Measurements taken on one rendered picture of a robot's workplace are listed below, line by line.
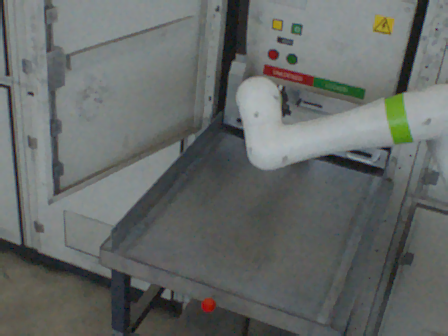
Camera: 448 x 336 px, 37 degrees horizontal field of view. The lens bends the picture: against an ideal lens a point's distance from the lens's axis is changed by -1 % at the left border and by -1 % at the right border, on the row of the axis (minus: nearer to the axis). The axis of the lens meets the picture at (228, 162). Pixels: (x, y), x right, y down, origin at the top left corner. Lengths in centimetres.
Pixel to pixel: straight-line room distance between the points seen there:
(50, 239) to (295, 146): 146
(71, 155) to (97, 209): 75
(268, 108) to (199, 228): 37
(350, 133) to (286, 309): 43
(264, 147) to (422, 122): 38
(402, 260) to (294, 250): 59
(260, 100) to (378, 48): 47
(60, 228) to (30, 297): 30
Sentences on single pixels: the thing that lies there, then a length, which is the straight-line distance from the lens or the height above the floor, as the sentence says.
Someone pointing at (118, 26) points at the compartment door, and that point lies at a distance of 181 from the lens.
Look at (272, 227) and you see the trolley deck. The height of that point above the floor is 85.
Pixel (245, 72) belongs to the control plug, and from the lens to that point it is 201.
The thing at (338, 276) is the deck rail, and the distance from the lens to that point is 168.
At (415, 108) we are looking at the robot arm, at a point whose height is 128.
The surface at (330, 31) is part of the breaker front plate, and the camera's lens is 198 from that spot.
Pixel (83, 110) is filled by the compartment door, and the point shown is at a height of 106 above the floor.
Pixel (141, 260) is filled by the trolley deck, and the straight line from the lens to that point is 165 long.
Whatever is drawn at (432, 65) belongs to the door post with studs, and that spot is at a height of 124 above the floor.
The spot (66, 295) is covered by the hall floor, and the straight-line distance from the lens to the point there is 280.
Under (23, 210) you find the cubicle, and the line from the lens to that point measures 286.
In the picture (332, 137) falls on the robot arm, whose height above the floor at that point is 116.
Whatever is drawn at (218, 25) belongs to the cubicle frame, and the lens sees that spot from 204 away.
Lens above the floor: 192
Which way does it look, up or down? 32 degrees down
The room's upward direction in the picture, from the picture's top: 6 degrees clockwise
